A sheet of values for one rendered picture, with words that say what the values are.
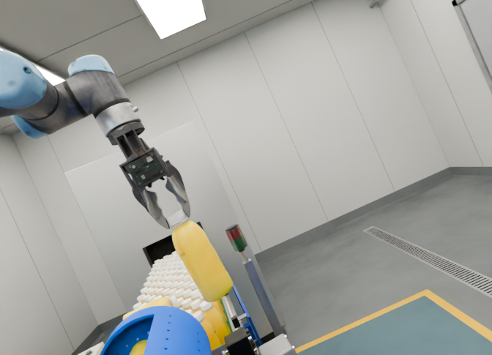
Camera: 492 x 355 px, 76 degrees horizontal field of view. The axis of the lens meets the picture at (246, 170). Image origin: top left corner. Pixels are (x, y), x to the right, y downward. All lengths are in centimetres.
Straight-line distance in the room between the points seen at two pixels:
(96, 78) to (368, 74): 508
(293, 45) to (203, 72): 146
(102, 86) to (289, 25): 493
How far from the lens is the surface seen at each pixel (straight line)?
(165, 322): 85
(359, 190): 529
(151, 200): 67
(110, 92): 66
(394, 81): 566
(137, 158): 62
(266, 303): 144
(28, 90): 54
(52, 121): 66
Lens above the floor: 147
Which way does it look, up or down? 1 degrees down
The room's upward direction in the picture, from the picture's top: 24 degrees counter-clockwise
